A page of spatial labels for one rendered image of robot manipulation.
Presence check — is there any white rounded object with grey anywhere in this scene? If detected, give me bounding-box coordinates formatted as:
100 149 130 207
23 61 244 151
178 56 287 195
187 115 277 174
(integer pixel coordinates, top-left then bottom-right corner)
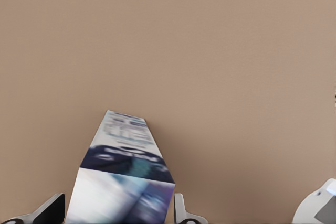
292 178 336 224

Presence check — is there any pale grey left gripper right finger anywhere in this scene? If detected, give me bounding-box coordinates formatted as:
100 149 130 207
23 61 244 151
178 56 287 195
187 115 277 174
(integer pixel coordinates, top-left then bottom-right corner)
174 193 208 224

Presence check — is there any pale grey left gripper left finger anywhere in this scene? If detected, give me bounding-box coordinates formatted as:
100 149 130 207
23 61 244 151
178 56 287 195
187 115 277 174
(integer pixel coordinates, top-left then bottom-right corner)
1 193 66 224

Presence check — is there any white and navy printed box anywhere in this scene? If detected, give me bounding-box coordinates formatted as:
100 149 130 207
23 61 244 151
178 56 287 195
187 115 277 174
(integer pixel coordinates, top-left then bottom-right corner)
65 110 176 224

